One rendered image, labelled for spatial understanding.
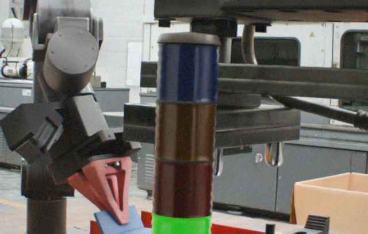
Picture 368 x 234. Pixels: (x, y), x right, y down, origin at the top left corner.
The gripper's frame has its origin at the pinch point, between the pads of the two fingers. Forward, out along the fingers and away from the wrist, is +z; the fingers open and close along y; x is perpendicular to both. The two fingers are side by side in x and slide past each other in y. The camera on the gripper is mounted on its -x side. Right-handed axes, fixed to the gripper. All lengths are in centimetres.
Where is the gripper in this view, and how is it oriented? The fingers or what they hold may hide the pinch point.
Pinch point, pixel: (119, 218)
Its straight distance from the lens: 85.9
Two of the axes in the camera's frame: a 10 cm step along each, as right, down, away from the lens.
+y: 7.2, -4.5, -5.2
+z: 4.0, 8.9, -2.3
